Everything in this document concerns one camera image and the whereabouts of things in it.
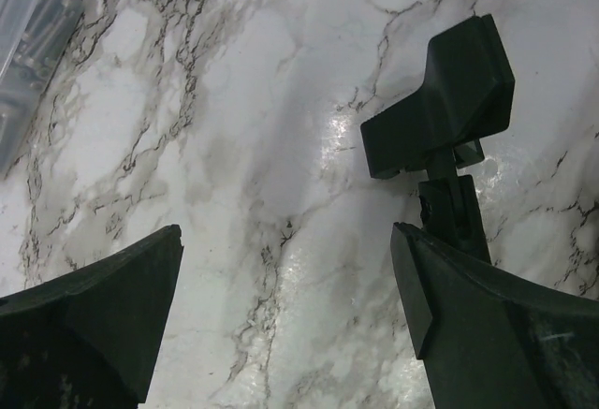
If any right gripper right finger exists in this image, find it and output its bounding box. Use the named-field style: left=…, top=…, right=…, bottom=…
left=390, top=223, right=598, bottom=408

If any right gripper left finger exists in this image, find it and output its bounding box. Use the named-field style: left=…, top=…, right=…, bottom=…
left=1, top=225, right=183, bottom=408

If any clear plastic parts box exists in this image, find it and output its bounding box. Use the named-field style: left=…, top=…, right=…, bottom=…
left=1, top=0, right=83, bottom=176

